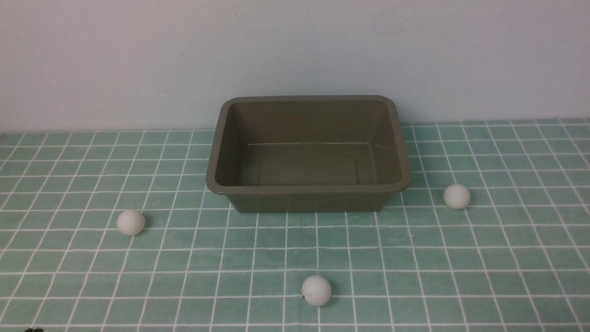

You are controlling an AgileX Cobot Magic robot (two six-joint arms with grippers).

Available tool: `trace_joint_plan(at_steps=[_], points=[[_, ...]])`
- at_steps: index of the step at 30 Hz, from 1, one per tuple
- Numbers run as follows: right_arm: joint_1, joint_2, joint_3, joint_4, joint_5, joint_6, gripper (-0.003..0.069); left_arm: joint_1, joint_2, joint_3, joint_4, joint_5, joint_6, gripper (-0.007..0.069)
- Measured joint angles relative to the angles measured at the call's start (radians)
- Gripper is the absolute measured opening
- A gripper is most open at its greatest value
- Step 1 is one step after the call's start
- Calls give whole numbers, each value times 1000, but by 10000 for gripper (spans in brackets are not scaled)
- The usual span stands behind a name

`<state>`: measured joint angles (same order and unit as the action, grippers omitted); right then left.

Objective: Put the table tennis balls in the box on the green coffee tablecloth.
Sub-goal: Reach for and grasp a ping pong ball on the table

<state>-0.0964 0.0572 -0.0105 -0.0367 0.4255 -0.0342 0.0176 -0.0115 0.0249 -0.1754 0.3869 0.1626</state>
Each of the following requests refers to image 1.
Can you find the white ball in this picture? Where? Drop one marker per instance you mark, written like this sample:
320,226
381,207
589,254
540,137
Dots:
316,290
457,196
131,222

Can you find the olive green plastic bin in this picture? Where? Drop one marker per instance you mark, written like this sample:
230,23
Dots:
303,154

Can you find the green checked tablecloth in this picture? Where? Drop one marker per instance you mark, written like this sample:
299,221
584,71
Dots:
516,259

